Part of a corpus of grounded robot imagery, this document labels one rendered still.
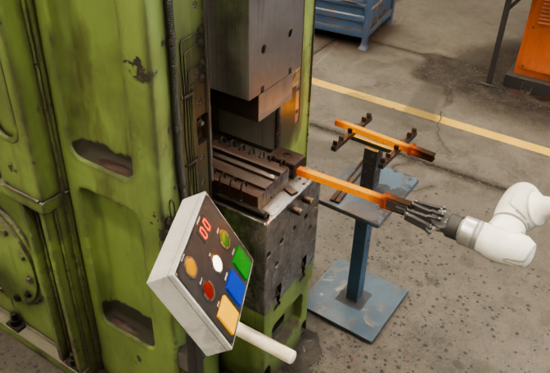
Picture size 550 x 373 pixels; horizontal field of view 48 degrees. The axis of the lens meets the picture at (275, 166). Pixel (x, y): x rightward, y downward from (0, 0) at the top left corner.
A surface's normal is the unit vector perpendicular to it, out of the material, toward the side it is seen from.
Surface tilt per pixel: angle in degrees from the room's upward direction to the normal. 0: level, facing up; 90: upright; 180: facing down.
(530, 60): 90
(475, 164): 0
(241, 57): 90
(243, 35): 90
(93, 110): 89
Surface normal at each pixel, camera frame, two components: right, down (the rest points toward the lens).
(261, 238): -0.54, 0.46
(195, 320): -0.14, 0.55
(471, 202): 0.03, -0.83
